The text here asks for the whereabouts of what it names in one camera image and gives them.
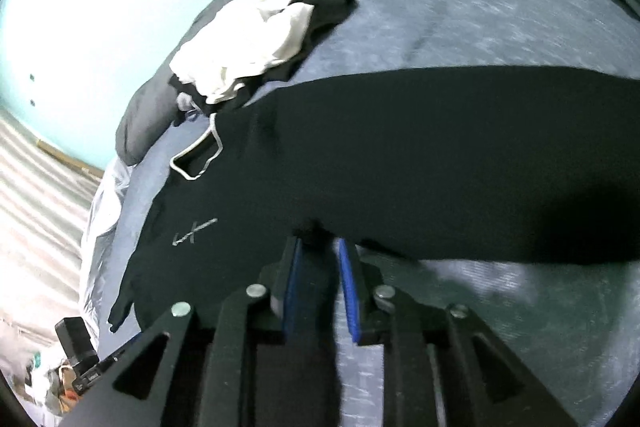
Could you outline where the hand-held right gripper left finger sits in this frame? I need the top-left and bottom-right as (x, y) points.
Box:
(59, 234), (307, 427)

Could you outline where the light grey blanket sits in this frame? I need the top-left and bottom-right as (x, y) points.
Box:
(79, 156), (135, 339)

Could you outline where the striped curtain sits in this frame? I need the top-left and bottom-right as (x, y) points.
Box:
(0, 106), (107, 410)

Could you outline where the bed with blue sheet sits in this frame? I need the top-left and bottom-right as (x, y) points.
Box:
(97, 0), (640, 427)

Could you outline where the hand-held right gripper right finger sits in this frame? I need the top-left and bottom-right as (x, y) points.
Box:
(337, 237), (581, 427)

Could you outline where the wooden rail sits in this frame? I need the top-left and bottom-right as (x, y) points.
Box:
(36, 138), (104, 176)

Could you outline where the white garment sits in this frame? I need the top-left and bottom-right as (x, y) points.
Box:
(169, 0), (367, 106)

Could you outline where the black sweatshirt with white collar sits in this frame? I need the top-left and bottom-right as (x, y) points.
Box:
(107, 66), (640, 334)

